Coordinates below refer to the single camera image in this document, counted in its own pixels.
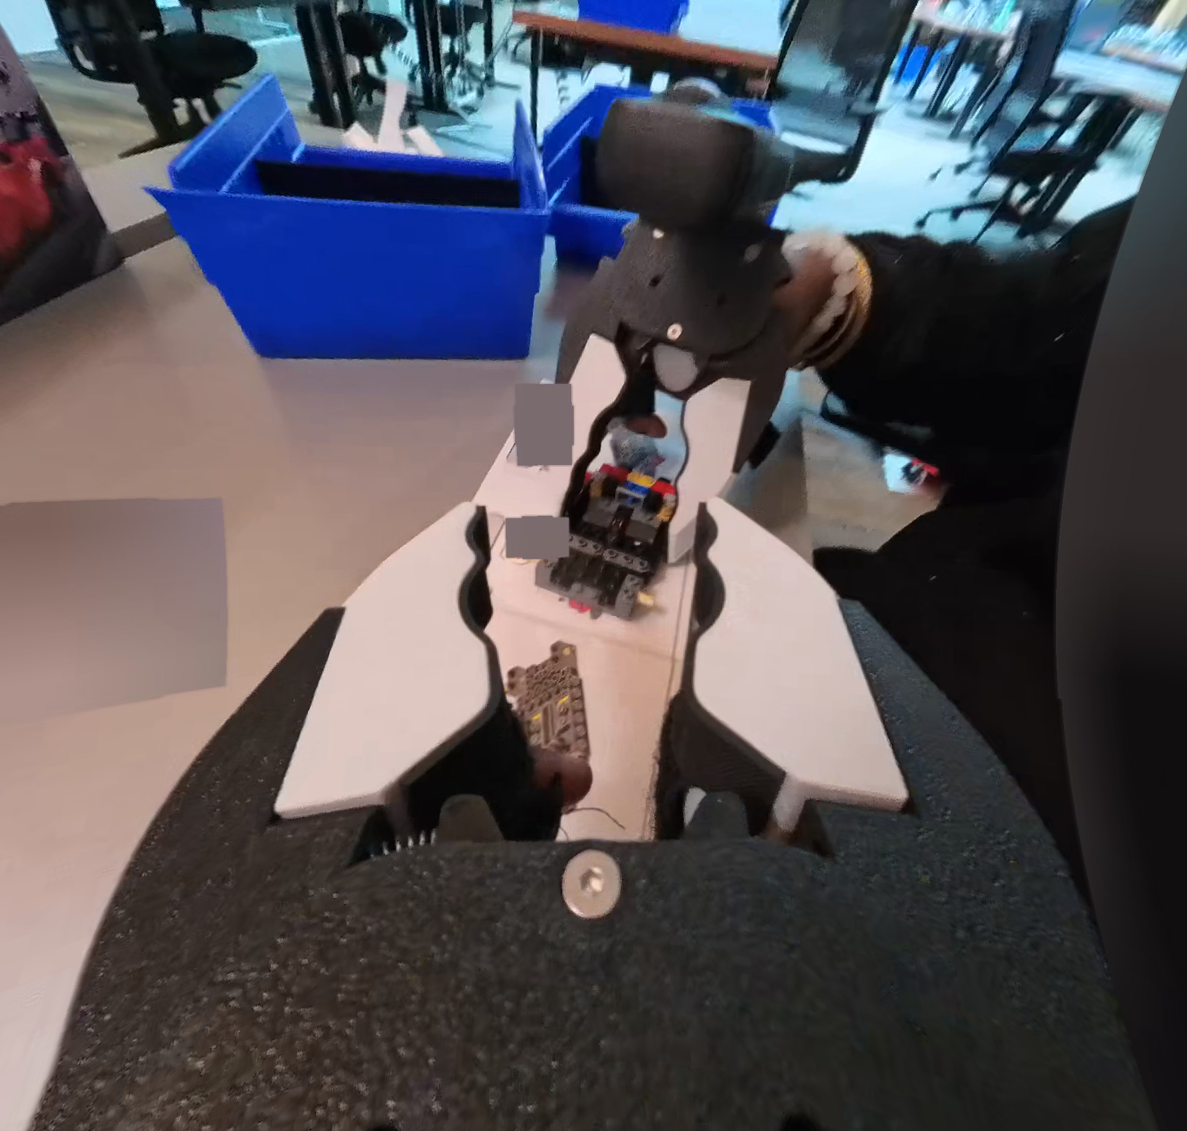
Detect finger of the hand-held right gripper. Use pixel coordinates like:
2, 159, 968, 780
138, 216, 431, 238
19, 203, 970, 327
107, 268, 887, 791
556, 336, 652, 522
670, 376, 755, 507

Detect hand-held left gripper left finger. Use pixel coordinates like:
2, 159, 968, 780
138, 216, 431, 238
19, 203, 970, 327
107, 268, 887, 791
274, 502, 508, 837

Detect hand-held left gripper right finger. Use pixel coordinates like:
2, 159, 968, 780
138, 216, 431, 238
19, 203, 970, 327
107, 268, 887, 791
679, 498, 913, 839

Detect black lego car model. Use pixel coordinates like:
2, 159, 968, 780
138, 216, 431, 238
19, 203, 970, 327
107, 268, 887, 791
536, 461, 681, 623

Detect white lego instruction booklet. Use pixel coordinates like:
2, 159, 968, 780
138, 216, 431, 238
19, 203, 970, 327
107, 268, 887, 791
477, 435, 709, 843

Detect person's right forearm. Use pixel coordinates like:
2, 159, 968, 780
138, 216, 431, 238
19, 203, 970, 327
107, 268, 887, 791
814, 231, 1137, 507

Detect dark printed lego box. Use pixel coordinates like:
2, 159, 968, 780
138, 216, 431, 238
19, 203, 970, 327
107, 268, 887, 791
0, 27, 123, 329

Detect person's right hand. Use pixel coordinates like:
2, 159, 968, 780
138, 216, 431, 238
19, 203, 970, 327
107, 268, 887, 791
782, 238, 841, 369

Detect person's left hand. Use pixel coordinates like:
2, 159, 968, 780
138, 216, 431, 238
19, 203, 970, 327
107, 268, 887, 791
532, 750, 596, 813

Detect small blue plastic bin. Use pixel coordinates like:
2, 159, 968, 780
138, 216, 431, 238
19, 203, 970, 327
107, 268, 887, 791
539, 85, 782, 266

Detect short wooden table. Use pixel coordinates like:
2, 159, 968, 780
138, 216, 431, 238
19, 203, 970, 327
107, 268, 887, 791
512, 10, 780, 146

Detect person's legs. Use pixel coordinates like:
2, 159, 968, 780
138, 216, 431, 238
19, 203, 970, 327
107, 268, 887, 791
812, 194, 1187, 1124

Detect black mesh office chair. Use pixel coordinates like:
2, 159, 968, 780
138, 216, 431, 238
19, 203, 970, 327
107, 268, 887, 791
768, 0, 941, 189

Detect large blue plastic bin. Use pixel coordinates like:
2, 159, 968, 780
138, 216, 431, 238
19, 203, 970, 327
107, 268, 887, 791
144, 74, 554, 362

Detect black stool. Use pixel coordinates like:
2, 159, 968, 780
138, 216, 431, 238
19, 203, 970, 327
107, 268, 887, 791
335, 10, 412, 109

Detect black swivel chair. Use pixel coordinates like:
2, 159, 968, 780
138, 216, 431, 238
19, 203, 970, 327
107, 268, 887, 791
917, 0, 1149, 244

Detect cluttered table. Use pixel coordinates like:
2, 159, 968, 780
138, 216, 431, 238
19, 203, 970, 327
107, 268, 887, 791
913, 0, 1187, 119

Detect white bead bracelet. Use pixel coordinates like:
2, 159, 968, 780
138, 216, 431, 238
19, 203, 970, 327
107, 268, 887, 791
799, 233, 867, 369

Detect gold bangle bracelet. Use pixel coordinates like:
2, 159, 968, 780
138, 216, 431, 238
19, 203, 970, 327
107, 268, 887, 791
830, 255, 876, 369

